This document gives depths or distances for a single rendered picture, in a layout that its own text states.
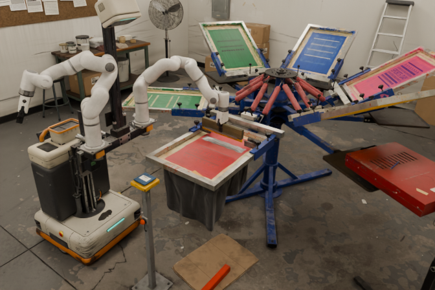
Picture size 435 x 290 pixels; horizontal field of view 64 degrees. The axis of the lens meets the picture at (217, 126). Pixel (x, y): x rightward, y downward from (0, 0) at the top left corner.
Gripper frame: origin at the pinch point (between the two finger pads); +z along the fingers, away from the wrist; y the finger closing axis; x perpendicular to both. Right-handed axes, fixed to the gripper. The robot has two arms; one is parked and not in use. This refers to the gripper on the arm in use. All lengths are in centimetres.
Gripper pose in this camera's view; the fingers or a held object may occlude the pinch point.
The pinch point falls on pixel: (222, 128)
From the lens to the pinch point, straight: 257.2
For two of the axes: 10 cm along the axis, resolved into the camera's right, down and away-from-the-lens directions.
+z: -0.5, 9.0, 4.3
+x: 8.2, 2.8, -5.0
